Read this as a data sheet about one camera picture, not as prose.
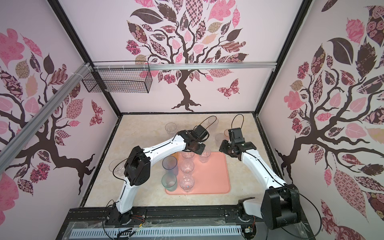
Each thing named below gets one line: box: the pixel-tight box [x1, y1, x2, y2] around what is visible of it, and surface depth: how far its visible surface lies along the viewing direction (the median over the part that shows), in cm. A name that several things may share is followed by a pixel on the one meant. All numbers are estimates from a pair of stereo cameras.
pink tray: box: [165, 151, 231, 195], surface depth 89 cm
